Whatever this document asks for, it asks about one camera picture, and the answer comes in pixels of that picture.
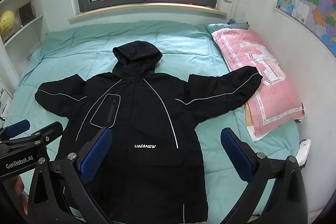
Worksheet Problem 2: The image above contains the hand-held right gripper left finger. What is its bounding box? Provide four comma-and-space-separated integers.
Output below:
25, 126, 113, 224

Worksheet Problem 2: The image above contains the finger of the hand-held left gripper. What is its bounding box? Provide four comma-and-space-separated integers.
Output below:
0, 119, 31, 141
0, 121, 64, 152

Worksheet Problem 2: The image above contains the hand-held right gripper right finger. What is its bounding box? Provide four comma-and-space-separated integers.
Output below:
220, 127, 308, 224

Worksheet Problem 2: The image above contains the black hooded jacket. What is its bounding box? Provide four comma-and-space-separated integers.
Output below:
35, 40, 263, 224

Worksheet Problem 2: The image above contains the person's left hand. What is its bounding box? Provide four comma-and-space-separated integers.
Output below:
12, 175, 26, 196

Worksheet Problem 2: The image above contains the white paper sheet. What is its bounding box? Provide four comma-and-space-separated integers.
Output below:
0, 79, 14, 123

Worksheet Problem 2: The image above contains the pink cloth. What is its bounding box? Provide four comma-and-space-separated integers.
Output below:
211, 28, 305, 142

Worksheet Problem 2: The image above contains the white plastic device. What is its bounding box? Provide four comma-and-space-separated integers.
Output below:
295, 138, 312, 167

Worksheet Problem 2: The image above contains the white bookshelf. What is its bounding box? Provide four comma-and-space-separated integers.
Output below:
0, 0, 50, 89

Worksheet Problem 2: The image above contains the teal quilt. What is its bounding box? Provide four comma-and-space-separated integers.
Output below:
0, 21, 302, 224

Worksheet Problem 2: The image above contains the teal pillow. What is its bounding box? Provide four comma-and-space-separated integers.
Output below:
206, 21, 250, 36

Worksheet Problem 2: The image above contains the wooden window sill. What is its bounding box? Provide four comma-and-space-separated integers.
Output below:
68, 2, 227, 24

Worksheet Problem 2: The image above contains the black picture frame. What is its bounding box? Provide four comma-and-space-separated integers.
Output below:
18, 2, 36, 25

